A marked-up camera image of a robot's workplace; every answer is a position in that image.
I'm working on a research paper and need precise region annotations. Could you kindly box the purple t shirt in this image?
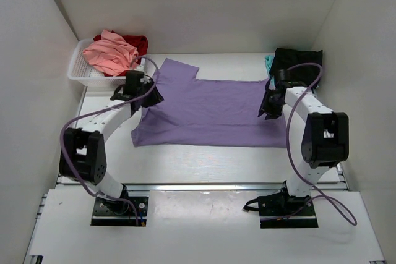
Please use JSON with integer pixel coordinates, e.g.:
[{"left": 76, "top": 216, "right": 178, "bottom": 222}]
[{"left": 131, "top": 59, "right": 286, "bottom": 148}]

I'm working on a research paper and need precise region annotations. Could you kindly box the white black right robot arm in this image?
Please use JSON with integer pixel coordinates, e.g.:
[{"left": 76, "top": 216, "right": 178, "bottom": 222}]
[{"left": 243, "top": 80, "right": 349, "bottom": 221}]

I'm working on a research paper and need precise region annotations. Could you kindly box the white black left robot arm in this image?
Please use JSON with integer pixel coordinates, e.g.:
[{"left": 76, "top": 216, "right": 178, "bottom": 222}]
[{"left": 59, "top": 82, "right": 163, "bottom": 213}]

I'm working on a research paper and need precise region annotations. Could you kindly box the folded teal t shirt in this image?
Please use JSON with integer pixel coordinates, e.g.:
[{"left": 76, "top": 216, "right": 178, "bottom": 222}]
[{"left": 264, "top": 55, "right": 275, "bottom": 89}]

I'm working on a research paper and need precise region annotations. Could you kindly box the folded black t shirt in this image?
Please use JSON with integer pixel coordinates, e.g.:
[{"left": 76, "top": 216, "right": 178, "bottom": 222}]
[{"left": 269, "top": 48, "right": 323, "bottom": 89}]

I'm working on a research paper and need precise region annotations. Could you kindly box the pink t shirt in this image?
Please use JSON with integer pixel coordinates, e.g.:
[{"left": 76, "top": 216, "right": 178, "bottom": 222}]
[{"left": 82, "top": 30, "right": 139, "bottom": 77}]

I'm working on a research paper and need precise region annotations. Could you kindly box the white plastic basket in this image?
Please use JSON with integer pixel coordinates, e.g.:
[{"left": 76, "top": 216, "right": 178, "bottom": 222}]
[{"left": 67, "top": 38, "right": 149, "bottom": 88}]

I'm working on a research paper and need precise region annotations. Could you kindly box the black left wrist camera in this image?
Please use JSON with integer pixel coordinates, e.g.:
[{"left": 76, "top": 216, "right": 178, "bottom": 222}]
[{"left": 123, "top": 70, "right": 145, "bottom": 95}]

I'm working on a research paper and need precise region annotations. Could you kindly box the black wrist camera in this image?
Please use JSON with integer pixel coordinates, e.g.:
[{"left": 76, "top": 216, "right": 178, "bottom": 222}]
[
  {"left": 273, "top": 69, "right": 290, "bottom": 88},
  {"left": 123, "top": 70, "right": 145, "bottom": 95}
]

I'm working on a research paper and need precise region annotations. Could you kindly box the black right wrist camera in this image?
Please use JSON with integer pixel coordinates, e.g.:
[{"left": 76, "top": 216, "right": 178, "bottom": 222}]
[{"left": 273, "top": 69, "right": 290, "bottom": 88}]

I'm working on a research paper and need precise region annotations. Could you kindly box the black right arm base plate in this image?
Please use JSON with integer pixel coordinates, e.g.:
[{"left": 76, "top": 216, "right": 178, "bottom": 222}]
[{"left": 243, "top": 192, "right": 319, "bottom": 229}]

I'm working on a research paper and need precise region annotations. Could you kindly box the aluminium table edge rail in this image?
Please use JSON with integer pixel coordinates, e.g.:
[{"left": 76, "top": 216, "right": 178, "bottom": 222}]
[{"left": 55, "top": 182, "right": 348, "bottom": 191}]

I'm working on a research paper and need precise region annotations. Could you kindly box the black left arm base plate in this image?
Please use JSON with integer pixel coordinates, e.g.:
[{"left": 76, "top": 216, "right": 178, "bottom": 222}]
[{"left": 90, "top": 192, "right": 149, "bottom": 227}]

